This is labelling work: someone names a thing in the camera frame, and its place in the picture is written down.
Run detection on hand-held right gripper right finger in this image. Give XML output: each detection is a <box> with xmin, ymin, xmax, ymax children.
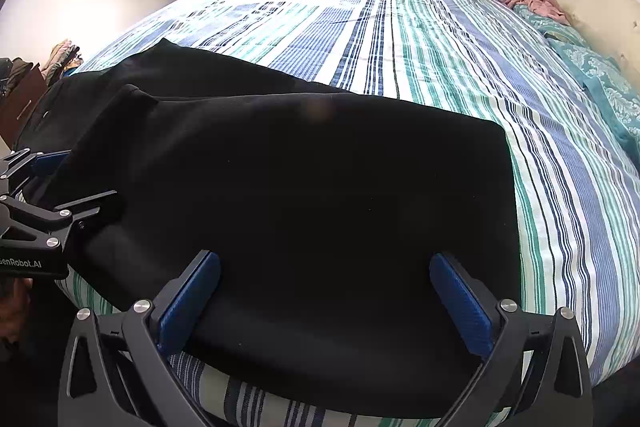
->
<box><xmin>429</xmin><ymin>252</ymin><xmax>593</xmax><ymax>427</ymax></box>

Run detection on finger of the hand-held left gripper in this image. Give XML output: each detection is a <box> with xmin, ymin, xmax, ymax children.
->
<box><xmin>0</xmin><ymin>149</ymin><xmax>73</xmax><ymax>198</ymax></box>
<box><xmin>0</xmin><ymin>189</ymin><xmax>118</xmax><ymax>253</ymax></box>

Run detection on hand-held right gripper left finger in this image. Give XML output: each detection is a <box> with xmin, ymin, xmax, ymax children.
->
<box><xmin>57</xmin><ymin>250</ymin><xmax>222</xmax><ymax>427</ymax></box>

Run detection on black pants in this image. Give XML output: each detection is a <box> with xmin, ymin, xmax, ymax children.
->
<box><xmin>15</xmin><ymin>38</ymin><xmax>523</xmax><ymax>419</ymax></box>

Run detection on person's left hand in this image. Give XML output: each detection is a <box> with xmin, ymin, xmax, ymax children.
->
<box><xmin>0</xmin><ymin>279</ymin><xmax>33</xmax><ymax>348</ymax></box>

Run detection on brown dresser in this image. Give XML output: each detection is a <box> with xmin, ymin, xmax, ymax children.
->
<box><xmin>0</xmin><ymin>62</ymin><xmax>48</xmax><ymax>148</ymax></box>

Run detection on stack of folded clothes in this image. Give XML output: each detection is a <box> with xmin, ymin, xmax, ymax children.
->
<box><xmin>40</xmin><ymin>39</ymin><xmax>83</xmax><ymax>88</ymax></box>

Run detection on striped bed sheet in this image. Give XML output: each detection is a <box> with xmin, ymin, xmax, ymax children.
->
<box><xmin>55</xmin><ymin>0</ymin><xmax>640</xmax><ymax>427</ymax></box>

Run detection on large teal patterned pillow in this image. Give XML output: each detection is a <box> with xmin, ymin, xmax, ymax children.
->
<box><xmin>547</xmin><ymin>34</ymin><xmax>640</xmax><ymax>152</ymax></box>

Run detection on small teal patterned pillow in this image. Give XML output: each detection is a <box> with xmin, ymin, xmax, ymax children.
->
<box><xmin>515</xmin><ymin>4</ymin><xmax>591</xmax><ymax>45</ymax></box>

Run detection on pink cloth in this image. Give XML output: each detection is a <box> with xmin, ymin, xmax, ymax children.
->
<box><xmin>495</xmin><ymin>0</ymin><xmax>571</xmax><ymax>25</ymax></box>

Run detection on cream headboard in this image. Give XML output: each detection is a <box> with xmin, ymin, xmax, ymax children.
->
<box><xmin>542</xmin><ymin>0</ymin><xmax>640</xmax><ymax>72</ymax></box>

